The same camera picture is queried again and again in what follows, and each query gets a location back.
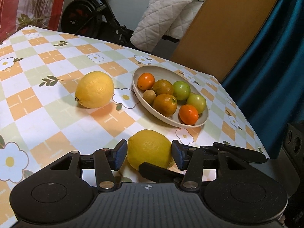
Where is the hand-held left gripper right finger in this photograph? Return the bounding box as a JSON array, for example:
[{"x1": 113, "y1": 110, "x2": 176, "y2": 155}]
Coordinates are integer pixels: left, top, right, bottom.
[{"x1": 171, "y1": 140, "x2": 249, "y2": 190}]

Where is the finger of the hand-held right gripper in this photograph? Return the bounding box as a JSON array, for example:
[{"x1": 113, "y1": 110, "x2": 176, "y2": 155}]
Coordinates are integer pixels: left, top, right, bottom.
[
  {"x1": 139, "y1": 161, "x2": 188, "y2": 184},
  {"x1": 201, "y1": 142, "x2": 268, "y2": 164}
]

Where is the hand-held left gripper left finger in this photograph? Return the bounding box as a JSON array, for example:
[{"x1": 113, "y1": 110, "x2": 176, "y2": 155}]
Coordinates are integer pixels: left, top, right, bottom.
[{"x1": 49, "y1": 140, "x2": 128, "y2": 190}]

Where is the yellow lemon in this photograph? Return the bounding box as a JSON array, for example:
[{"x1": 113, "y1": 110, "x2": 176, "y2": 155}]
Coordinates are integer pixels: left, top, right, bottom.
[
  {"x1": 74, "y1": 71, "x2": 115, "y2": 109},
  {"x1": 126, "y1": 129, "x2": 175, "y2": 171}
]

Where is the bright orange kumquat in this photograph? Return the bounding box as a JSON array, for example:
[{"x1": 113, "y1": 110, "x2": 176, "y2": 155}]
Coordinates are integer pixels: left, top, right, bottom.
[
  {"x1": 137, "y1": 73, "x2": 155, "y2": 91},
  {"x1": 179, "y1": 104, "x2": 199, "y2": 125}
]

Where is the green jujube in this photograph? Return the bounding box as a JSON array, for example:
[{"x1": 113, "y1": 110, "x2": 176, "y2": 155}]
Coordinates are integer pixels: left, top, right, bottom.
[
  {"x1": 172, "y1": 81, "x2": 191, "y2": 101},
  {"x1": 186, "y1": 93, "x2": 207, "y2": 114}
]

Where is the brown longan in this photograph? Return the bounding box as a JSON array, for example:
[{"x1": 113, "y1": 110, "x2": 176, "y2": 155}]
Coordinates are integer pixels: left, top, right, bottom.
[{"x1": 143, "y1": 89, "x2": 156, "y2": 104}]

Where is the beige round plate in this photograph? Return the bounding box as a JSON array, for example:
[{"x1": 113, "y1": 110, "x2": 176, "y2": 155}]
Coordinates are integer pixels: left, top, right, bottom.
[{"x1": 132, "y1": 65, "x2": 209, "y2": 128}]

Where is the dark blue curtain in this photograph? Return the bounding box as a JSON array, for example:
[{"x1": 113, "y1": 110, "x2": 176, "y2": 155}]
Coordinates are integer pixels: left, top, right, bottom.
[{"x1": 221, "y1": 0, "x2": 304, "y2": 158}]

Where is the brown wooden board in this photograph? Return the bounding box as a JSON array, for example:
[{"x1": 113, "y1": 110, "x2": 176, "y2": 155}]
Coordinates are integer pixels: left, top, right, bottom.
[{"x1": 170, "y1": 0, "x2": 288, "y2": 82}]

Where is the white quilted blanket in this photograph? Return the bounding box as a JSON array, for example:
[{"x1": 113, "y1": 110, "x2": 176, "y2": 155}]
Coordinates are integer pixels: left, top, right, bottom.
[{"x1": 130, "y1": 0, "x2": 208, "y2": 53}]

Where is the black exercise bike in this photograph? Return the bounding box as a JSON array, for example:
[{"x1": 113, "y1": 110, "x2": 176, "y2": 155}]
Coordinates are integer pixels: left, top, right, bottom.
[{"x1": 61, "y1": 0, "x2": 133, "y2": 45}]

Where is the printed red backdrop cloth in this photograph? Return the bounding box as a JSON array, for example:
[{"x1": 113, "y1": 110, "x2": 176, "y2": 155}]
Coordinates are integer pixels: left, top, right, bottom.
[{"x1": 0, "y1": 0, "x2": 72, "y2": 41}]

